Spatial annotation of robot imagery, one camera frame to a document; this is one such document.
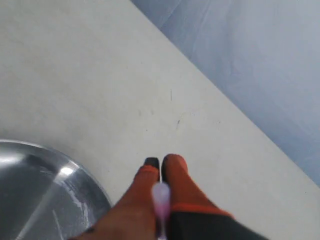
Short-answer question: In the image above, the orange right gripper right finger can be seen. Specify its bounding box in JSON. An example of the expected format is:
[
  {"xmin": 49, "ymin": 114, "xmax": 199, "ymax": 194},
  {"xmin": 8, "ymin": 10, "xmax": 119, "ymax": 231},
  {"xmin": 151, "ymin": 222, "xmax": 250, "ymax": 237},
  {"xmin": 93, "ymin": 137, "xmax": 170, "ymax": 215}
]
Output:
[{"xmin": 161, "ymin": 154, "xmax": 265, "ymax": 240}]

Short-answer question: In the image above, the thin purple strip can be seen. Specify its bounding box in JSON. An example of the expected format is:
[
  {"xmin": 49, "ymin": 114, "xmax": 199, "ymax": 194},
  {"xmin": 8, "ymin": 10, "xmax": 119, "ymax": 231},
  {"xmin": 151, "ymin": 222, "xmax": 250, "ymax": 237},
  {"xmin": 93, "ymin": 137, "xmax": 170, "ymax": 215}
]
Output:
[{"xmin": 151, "ymin": 182, "xmax": 172, "ymax": 240}]

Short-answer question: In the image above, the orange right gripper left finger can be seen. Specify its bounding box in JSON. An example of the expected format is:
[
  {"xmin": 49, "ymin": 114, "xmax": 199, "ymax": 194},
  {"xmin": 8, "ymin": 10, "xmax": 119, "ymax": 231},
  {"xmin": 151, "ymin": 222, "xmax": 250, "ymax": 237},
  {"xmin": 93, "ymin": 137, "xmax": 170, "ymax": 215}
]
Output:
[{"xmin": 73, "ymin": 157, "xmax": 160, "ymax": 240}]

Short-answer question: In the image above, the round steel plate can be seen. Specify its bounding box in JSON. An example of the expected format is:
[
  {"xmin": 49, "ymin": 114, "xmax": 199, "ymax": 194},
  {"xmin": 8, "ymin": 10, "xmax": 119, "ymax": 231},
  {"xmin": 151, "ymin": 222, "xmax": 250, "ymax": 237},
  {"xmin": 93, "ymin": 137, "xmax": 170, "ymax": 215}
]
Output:
[{"xmin": 0, "ymin": 139, "xmax": 112, "ymax": 240}]

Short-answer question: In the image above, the white backdrop cloth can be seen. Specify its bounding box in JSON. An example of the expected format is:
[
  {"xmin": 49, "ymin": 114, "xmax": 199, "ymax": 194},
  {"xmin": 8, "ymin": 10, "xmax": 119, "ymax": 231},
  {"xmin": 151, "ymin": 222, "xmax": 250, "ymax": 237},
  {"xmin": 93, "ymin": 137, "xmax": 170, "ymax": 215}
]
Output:
[{"xmin": 134, "ymin": 0, "xmax": 320, "ymax": 184}]

